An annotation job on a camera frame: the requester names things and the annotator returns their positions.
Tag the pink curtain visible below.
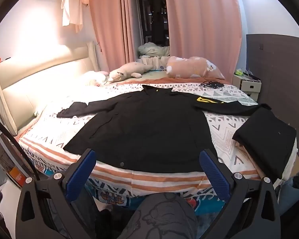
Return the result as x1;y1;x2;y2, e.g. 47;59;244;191
87;0;137;71
163;0;242;80

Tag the orange box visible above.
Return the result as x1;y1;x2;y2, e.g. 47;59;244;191
9;167;27;188

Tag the pink printed pillow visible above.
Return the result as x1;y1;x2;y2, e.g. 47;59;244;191
166;56;225;79

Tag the folded black garment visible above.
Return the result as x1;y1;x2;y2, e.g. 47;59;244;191
232;107;297;180

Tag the beige padded headboard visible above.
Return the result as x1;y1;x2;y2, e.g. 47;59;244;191
0;41;100;136

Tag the thin black cable bundle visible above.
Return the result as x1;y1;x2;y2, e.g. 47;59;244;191
199;81;225;90

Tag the white nightstand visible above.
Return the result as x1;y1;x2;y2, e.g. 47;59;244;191
232;74;262;100

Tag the white and pink plush toy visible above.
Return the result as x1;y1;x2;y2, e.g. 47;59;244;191
83;70;109;86

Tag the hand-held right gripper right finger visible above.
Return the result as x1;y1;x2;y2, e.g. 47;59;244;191
199;149;282;239

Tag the black jacket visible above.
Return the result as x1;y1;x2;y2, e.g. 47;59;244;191
57;85;272;174

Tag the person's leg in grey pants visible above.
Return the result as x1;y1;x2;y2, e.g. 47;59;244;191
117;192;199;239

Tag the pale crumpled blanket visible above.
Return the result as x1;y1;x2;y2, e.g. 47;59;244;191
138;42;170;57

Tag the white hanging shirt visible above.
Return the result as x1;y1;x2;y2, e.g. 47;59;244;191
61;0;84;33

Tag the thick black cable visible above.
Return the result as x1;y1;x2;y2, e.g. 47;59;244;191
0;116;40;181

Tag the beige plush toy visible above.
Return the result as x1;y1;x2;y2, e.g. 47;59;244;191
108;62;153;82

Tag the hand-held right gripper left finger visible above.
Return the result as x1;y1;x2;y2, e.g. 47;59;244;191
15;149;100;239

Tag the blue denim garment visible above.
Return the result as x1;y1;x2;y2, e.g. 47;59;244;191
276;164;299;206

